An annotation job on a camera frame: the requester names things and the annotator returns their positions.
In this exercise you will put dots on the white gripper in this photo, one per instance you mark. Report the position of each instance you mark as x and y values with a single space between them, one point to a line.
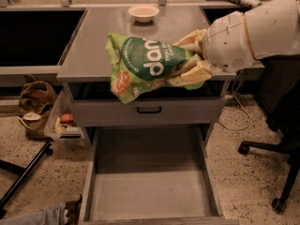
226 42

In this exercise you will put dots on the green rice chip bag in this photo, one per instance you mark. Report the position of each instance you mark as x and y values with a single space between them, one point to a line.
141 65

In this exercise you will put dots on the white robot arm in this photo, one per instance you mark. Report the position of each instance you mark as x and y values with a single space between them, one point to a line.
273 29

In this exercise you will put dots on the grey drawer cabinet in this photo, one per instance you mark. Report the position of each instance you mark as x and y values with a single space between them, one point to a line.
87 62

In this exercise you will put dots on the open grey middle drawer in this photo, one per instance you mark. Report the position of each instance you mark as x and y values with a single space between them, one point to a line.
150 176

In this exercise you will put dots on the brown paper bag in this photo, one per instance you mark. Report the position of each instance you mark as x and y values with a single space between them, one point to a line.
35 105

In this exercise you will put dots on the white bowl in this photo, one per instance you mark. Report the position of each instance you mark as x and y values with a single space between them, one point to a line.
144 13

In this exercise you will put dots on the red apple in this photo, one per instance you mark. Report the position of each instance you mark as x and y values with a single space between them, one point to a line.
67 118

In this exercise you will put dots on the clear plastic bin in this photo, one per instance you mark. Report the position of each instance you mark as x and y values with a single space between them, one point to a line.
61 126

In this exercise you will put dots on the black metal stand leg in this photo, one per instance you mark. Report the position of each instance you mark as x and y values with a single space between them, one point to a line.
22 173

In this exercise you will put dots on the brown shoe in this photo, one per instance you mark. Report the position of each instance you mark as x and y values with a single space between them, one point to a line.
72 212

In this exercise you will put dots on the person's jeans leg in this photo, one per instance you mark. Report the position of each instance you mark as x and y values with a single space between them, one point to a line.
45 216

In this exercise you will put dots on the grey upper drawer with handle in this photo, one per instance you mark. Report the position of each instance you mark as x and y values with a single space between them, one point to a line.
93 105

